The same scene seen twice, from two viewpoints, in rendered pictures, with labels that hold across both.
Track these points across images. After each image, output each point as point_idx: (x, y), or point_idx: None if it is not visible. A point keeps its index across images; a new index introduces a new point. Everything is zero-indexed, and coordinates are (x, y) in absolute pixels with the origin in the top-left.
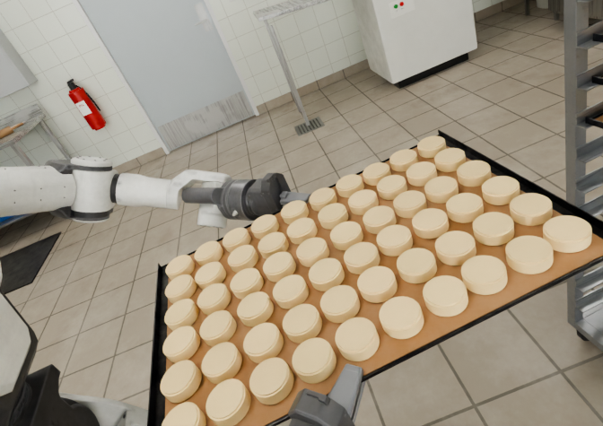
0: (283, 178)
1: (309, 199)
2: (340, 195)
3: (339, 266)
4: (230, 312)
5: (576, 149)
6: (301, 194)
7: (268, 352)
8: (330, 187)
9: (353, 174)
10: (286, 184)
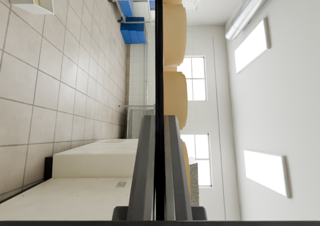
0: (294, 225)
1: (182, 128)
2: (166, 66)
3: None
4: None
5: None
6: (180, 141)
7: None
8: (158, 48)
9: (185, 7)
10: (237, 223)
